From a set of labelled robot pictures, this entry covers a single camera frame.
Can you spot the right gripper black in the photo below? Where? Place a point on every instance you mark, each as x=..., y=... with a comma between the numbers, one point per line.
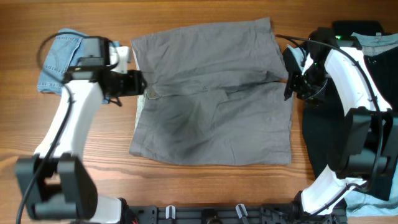
x=294, y=79

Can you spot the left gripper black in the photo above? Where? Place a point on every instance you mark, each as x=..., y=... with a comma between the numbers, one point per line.
x=135, y=83

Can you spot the grey shorts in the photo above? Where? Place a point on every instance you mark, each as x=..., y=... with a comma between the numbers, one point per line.
x=215, y=95

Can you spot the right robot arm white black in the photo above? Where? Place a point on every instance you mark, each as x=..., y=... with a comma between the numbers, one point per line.
x=361, y=149

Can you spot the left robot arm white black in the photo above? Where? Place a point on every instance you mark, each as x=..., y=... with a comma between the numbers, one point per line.
x=54, y=182

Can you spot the black garment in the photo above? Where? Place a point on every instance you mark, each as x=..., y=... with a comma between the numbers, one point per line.
x=320, y=130

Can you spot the folded blue denim shorts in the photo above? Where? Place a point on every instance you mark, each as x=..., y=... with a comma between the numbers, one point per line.
x=65, y=51

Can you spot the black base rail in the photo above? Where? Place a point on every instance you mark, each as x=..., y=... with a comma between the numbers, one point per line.
x=239, y=214

